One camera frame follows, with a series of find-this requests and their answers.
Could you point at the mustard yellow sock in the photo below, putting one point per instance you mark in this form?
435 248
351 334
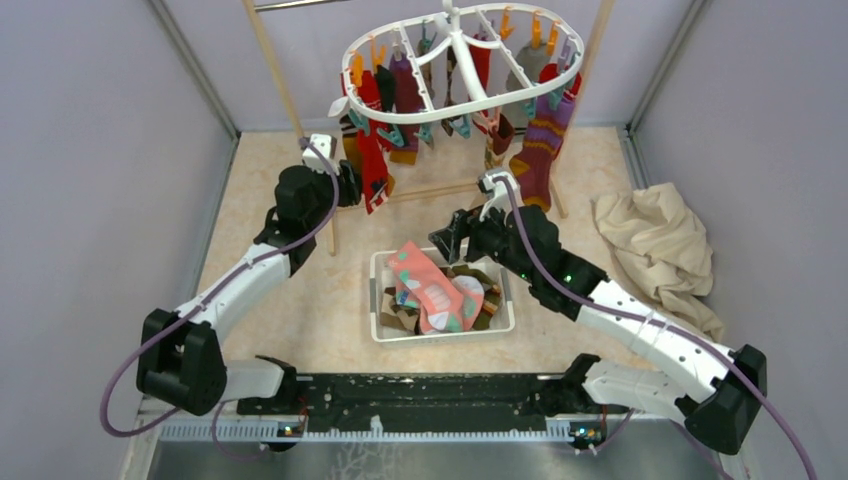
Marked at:
351 148

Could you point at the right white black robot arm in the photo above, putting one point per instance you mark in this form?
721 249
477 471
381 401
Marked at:
712 390

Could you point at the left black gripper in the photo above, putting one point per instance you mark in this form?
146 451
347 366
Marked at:
349 185

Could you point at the purple striped sock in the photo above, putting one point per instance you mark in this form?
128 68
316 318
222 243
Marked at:
541 145

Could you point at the aluminium rail front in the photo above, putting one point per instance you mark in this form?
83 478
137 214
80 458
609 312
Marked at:
287 433

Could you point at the beige striped ribbed sock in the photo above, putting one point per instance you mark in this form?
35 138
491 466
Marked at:
499 138

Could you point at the maroon sock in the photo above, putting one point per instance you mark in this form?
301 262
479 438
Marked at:
407 100

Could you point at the pink green patterned sock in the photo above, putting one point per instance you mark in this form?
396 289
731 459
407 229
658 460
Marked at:
420 284

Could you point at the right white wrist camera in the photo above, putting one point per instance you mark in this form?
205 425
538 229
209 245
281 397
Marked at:
501 191

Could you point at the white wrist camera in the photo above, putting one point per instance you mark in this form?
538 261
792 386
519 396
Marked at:
318 154
501 191

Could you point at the red snowflake sock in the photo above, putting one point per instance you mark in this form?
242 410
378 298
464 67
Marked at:
377 182

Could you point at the white perforated plastic basket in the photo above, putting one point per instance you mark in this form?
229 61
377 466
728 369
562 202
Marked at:
501 323

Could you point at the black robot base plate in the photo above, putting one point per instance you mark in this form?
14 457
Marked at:
438 403

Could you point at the white oval clip hanger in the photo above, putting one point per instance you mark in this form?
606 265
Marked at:
448 34

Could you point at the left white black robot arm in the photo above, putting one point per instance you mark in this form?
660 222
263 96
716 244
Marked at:
183 363

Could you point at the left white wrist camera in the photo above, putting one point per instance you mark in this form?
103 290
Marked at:
318 154

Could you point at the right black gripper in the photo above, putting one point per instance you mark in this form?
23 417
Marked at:
449 240

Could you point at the cream crumpled cloth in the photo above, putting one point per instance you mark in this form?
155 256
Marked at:
662 247

